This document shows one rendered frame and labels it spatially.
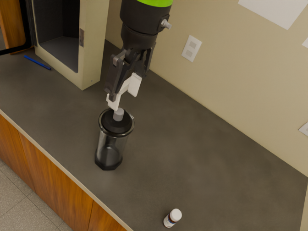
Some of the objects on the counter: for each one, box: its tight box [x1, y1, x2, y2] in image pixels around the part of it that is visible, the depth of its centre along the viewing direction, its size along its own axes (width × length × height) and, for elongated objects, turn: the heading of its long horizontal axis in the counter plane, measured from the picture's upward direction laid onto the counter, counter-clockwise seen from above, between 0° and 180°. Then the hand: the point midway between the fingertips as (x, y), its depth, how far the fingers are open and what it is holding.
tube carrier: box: [96, 108, 135, 166], centre depth 75 cm, size 11×11×21 cm
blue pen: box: [24, 55, 51, 70], centre depth 105 cm, size 1×14×1 cm, turn 54°
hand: (124, 93), depth 60 cm, fingers open, 7 cm apart
